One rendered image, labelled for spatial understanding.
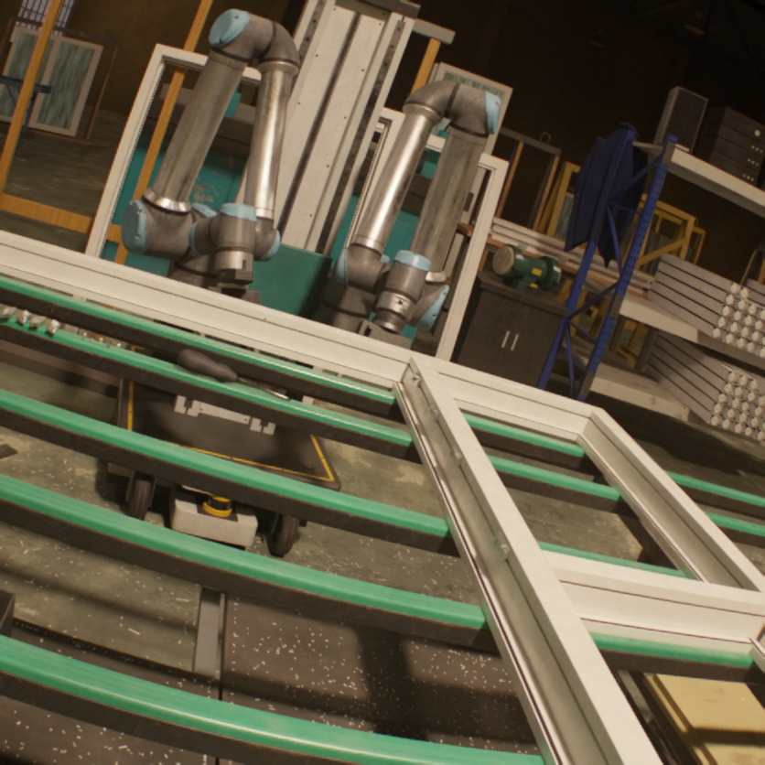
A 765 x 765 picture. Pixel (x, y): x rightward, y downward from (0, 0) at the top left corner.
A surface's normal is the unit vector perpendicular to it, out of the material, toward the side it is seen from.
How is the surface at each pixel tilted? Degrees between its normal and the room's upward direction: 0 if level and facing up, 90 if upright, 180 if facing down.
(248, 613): 0
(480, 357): 90
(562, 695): 90
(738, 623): 90
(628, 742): 0
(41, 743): 0
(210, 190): 90
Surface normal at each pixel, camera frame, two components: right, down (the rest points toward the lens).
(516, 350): 0.12, 0.29
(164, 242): 0.54, 0.54
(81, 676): 0.33, -0.91
